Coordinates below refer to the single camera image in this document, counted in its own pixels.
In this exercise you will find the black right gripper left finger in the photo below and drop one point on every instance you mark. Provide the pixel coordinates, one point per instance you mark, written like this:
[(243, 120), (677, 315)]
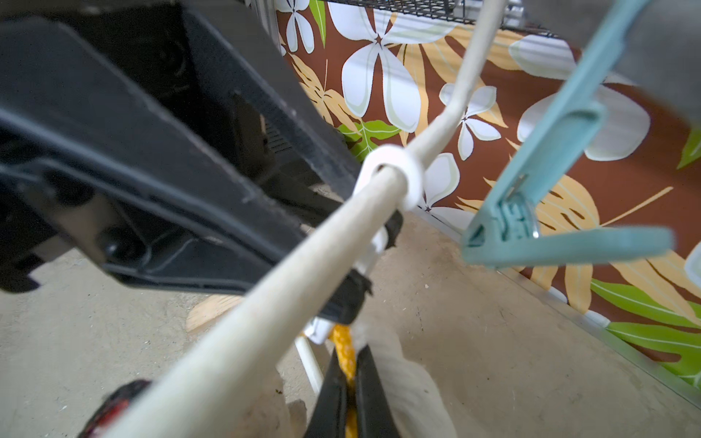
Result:
[(329, 417)]

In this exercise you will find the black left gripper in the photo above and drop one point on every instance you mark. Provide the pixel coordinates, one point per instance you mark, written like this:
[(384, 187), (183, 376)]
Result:
[(166, 140)]

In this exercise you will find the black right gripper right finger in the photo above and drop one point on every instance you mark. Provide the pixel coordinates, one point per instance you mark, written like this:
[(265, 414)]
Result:
[(374, 416)]

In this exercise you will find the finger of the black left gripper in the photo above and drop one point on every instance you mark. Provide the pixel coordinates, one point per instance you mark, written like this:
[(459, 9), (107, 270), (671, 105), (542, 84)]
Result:
[(346, 302)]

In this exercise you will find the white yellow cuff glove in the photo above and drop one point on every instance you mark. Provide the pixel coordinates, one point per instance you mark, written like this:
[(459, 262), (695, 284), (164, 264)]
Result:
[(413, 397)]

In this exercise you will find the white clip hanger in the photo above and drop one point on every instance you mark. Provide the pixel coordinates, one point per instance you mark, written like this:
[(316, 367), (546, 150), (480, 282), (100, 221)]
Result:
[(210, 390)]

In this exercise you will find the wooden drying rack frame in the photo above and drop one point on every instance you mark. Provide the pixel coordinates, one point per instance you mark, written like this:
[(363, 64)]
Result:
[(314, 358)]

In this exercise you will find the teal clothes peg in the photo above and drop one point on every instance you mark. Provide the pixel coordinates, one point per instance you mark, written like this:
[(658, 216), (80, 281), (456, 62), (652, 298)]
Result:
[(505, 231)]

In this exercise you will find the black wire basket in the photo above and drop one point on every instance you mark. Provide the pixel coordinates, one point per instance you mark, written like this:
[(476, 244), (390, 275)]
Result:
[(515, 17)]

